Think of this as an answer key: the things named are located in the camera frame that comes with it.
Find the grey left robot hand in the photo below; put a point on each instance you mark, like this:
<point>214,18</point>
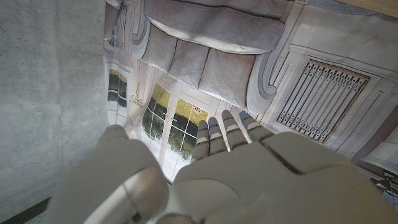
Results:
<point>248,186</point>

